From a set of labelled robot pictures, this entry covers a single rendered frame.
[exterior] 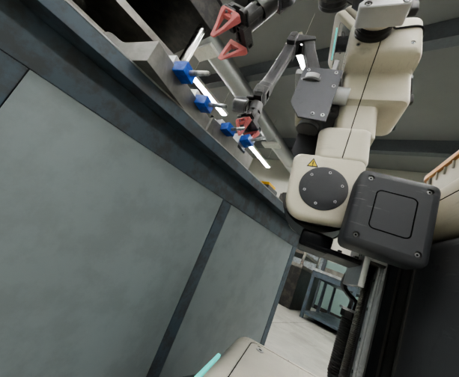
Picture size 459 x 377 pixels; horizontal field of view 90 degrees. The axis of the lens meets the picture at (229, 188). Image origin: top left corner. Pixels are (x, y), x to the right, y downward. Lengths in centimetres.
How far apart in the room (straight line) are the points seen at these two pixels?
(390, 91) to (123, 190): 72
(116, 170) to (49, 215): 16
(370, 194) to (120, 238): 56
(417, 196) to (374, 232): 9
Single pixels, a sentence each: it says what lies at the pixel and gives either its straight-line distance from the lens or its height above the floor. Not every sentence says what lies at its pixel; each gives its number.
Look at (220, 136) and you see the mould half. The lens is 82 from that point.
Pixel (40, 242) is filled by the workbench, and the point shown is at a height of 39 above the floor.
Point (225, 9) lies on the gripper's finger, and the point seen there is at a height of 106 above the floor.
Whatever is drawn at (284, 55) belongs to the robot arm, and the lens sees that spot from 128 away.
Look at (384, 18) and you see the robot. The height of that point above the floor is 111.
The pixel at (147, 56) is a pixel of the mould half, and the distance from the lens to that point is 58.
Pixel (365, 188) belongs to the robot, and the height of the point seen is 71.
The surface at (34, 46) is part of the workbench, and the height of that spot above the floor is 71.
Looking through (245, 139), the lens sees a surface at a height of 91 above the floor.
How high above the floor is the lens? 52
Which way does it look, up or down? 14 degrees up
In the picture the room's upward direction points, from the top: 23 degrees clockwise
